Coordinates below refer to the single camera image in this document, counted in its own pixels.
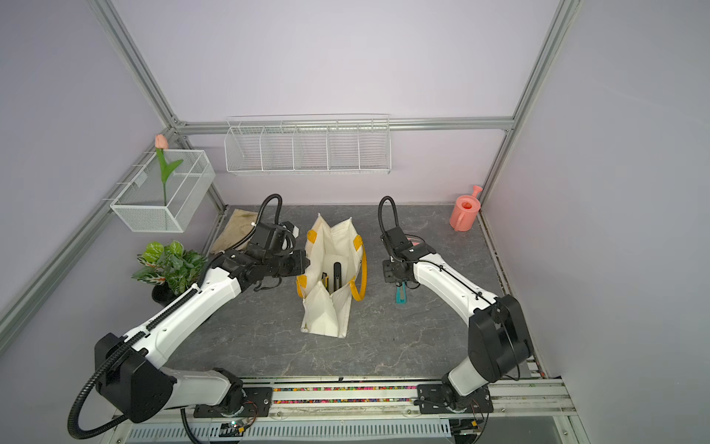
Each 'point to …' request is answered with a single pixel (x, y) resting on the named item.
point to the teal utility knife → (401, 293)
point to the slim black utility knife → (336, 276)
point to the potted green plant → (172, 268)
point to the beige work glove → (238, 226)
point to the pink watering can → (466, 207)
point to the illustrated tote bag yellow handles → (325, 312)
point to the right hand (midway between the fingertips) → (396, 270)
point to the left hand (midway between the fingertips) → (309, 264)
